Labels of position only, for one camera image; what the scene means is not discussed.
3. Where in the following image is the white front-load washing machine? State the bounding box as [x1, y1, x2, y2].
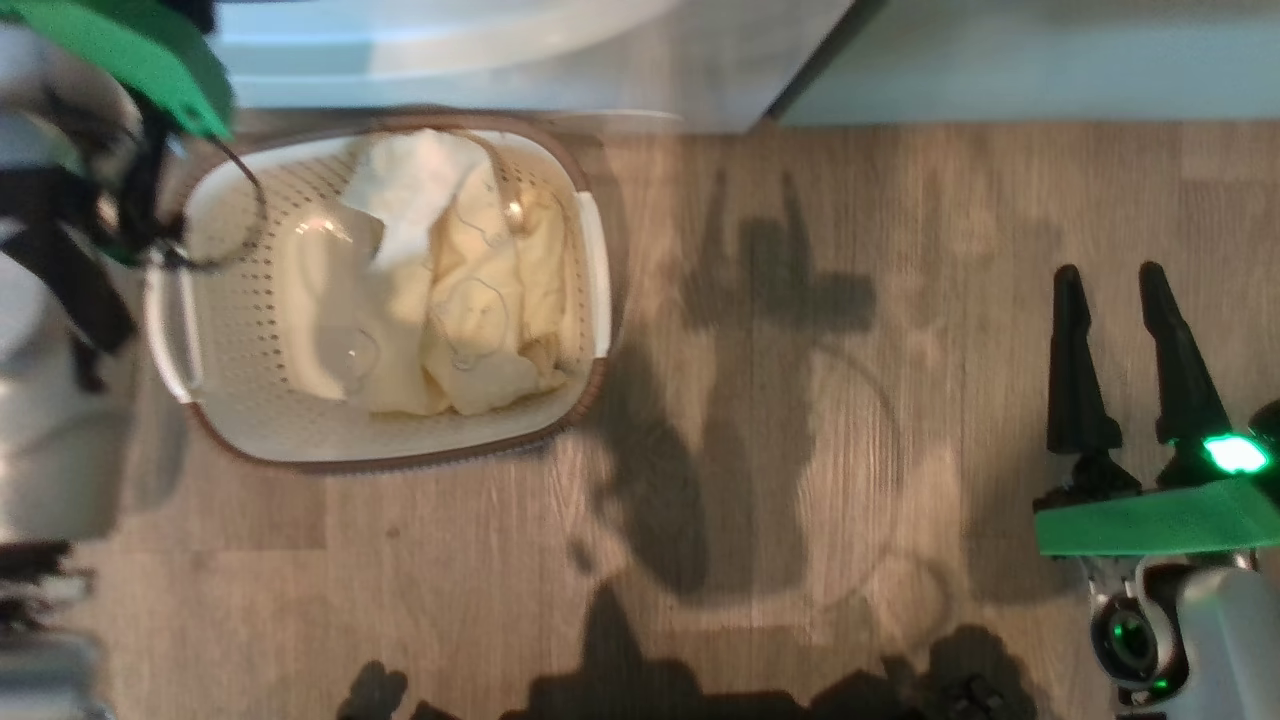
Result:
[210, 0, 861, 134]

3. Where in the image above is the wide teal cabinet panel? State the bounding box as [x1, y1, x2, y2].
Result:
[780, 0, 1280, 127]

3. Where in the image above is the white perforated basket brown rim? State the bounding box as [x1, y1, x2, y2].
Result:
[144, 110, 614, 474]

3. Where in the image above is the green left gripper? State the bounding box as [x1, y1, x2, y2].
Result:
[0, 0, 237, 141]

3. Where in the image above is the pale yellow printed garment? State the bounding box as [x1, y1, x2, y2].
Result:
[275, 127, 587, 417]

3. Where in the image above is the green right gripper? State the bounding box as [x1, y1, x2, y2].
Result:
[1034, 261, 1280, 559]

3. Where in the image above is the thin black left gripper cable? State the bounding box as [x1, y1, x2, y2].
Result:
[148, 130, 270, 273]

